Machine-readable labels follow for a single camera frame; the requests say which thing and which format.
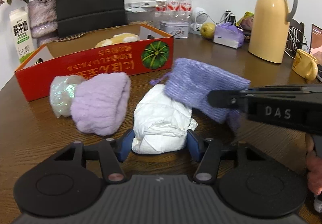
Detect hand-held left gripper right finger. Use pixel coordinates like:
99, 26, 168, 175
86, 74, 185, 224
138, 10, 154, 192
187, 130, 272, 185

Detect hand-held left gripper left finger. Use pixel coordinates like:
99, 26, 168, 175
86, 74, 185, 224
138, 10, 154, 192
48, 130, 135, 184

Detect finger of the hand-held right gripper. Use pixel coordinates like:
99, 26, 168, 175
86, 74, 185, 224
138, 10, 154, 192
208, 88, 252, 109

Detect purple knit pouch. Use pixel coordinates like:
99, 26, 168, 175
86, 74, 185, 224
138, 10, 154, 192
150, 57, 251, 132

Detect red cardboard box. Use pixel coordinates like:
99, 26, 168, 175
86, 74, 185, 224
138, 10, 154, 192
14, 23, 174, 102

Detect person's right forearm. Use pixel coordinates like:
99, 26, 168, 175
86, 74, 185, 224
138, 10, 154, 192
306, 150, 322, 195

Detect person's right hand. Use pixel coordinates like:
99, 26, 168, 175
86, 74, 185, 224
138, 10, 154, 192
305, 135, 316, 154

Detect lavender fuzzy cloth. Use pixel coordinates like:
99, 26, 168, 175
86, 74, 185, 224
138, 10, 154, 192
70, 72, 131, 136

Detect yellow mug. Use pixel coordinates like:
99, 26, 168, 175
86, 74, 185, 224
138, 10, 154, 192
292, 49, 319, 81

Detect purple tissue pack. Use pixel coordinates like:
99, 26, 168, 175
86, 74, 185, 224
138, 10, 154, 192
213, 23, 244, 49

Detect yellow green pear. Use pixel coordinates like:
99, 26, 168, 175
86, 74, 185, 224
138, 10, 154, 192
200, 23, 216, 39

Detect iridescent white yarn roll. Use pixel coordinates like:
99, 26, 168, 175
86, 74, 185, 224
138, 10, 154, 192
50, 75, 86, 117

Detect laptop screen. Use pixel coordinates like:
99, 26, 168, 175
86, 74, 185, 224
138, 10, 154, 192
311, 23, 322, 53

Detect yellow green snack bag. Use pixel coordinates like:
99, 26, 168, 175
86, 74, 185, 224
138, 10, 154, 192
238, 11, 254, 31

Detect yellow thermos jug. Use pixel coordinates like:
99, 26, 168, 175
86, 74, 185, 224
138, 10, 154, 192
248, 0, 298, 64

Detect grey printed tin box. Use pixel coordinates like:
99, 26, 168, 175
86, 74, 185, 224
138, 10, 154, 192
160, 21, 190, 39

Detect small white desk fan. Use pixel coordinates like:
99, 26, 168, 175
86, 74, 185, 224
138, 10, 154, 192
190, 7, 214, 35

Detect dark wooden chair back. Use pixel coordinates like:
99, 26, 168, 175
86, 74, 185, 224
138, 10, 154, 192
289, 18, 305, 50

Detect clear plastic container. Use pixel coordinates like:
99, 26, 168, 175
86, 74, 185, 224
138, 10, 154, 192
127, 13, 161, 26

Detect flat white carton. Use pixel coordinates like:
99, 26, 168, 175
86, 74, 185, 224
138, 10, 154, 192
124, 0, 168, 13

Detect white green milk carton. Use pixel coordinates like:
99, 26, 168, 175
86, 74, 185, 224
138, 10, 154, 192
9, 7, 36, 63

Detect mottled pink glass vase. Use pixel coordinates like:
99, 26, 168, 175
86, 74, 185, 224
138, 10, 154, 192
27, 0, 59, 38

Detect white wire bundle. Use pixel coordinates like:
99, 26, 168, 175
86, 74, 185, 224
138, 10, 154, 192
285, 26, 309, 58

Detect white charger cables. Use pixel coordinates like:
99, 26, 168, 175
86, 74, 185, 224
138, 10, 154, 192
221, 10, 238, 24

